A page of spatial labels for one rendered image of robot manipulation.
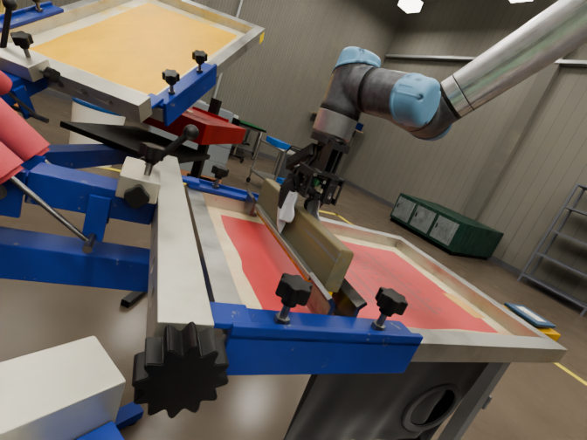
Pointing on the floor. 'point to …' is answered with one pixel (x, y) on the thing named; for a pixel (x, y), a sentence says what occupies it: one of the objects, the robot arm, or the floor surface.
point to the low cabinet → (445, 228)
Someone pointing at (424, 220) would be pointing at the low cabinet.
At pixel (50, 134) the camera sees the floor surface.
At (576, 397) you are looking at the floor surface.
